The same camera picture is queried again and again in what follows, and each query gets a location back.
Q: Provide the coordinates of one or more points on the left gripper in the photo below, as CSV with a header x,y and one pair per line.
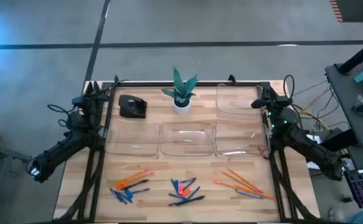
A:
x,y
92,107

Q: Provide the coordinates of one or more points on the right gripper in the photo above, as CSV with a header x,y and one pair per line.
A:
x,y
276,105

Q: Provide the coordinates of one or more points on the grey pen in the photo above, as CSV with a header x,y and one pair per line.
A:
x,y
249,194

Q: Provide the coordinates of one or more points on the black pen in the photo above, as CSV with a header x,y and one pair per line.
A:
x,y
200,197
137,184

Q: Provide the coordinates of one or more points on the blue eraser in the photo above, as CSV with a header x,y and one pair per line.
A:
x,y
128,195
176,186

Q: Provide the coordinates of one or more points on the pink eraser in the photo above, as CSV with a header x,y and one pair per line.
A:
x,y
180,188

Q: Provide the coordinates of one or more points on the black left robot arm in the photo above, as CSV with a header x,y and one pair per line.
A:
x,y
63,149

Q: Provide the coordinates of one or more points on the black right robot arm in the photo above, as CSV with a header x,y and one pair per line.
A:
x,y
309,146

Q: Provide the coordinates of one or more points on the clear plastic bin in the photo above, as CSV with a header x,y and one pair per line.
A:
x,y
187,146
238,102
131,140
240,140

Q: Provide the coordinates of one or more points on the small red clip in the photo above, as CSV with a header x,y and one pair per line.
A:
x,y
260,151

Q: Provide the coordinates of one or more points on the green plant in white pot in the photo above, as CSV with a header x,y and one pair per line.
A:
x,y
181,107

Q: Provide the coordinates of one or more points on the grey desk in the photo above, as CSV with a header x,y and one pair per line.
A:
x,y
352,124

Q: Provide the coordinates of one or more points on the teal box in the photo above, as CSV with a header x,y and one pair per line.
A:
x,y
362,76

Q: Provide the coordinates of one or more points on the black pole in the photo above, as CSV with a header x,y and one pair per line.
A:
x,y
360,56

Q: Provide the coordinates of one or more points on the grey metal bench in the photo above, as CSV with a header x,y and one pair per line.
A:
x,y
0,149

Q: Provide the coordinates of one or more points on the black striped floor mat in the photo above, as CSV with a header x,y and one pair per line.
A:
x,y
354,11

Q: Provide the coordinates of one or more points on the person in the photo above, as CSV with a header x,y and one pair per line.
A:
x,y
361,217

